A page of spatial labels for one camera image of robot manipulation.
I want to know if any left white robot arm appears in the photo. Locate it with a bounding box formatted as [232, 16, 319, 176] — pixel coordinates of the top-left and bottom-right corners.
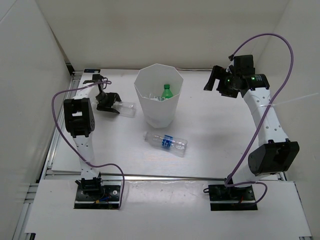
[63, 73, 121, 201]

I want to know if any clear plastic bottle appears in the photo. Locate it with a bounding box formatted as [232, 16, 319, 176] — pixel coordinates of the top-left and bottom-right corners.
[112, 101, 136, 118]

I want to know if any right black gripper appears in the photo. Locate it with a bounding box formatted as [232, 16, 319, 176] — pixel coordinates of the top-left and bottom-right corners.
[204, 66, 240, 99]

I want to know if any aluminium frame rail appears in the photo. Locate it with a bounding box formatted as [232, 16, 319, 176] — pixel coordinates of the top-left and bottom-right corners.
[42, 170, 225, 183]

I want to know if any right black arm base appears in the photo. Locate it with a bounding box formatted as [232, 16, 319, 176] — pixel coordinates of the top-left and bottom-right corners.
[203, 184, 258, 212]

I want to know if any crushed green plastic bottle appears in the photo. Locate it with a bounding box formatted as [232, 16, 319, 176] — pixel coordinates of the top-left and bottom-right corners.
[160, 84, 174, 101]

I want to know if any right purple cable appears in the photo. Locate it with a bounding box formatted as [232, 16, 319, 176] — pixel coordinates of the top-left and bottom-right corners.
[224, 32, 295, 206]

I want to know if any clear bottle green blue label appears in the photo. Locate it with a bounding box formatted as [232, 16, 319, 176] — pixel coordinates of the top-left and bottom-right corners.
[142, 92, 165, 102]

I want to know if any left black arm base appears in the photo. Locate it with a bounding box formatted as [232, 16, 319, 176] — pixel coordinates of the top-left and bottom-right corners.
[73, 177, 123, 210]

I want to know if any purple cable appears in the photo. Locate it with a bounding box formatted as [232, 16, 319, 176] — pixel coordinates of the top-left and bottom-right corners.
[50, 77, 126, 210]
[224, 32, 295, 206]

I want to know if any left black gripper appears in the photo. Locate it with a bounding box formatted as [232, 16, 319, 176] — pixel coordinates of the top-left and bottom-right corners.
[94, 92, 122, 114]

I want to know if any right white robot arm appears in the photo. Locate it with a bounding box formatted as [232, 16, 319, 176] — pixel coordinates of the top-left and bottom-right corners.
[204, 55, 300, 200]

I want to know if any white octagonal plastic bin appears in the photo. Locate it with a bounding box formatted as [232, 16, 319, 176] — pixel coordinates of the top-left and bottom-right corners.
[134, 63, 184, 128]

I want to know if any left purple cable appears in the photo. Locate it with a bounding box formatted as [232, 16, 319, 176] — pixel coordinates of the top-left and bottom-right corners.
[50, 77, 126, 210]

